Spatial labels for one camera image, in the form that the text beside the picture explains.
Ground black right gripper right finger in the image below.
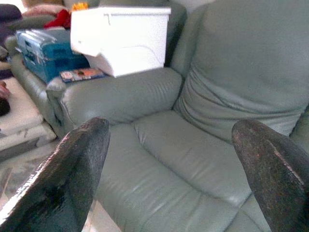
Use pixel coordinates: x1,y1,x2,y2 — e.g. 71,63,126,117
231,119,309,232

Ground pink cloth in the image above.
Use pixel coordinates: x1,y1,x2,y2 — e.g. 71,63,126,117
23,4,64,18

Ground blue plastic box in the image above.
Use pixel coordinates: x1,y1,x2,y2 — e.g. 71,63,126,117
15,29,90,84

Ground green leather sofa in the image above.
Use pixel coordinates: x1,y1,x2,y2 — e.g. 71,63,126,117
4,14,73,136

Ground green leather armchair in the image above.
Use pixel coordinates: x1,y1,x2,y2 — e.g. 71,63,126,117
45,0,309,232

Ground white plastic box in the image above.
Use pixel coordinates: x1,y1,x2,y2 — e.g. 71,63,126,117
70,6,172,78

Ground white low platform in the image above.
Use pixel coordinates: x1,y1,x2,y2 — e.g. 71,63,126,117
0,77,57,152

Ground red cloth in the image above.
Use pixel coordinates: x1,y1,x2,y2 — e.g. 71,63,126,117
43,9,72,30

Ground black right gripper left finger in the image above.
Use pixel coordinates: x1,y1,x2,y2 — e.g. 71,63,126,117
0,117,111,232

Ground colourful printed booklet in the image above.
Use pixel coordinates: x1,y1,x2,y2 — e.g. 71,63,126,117
59,68,107,83

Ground yellow toy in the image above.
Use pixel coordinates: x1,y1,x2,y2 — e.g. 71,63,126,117
71,2,89,12

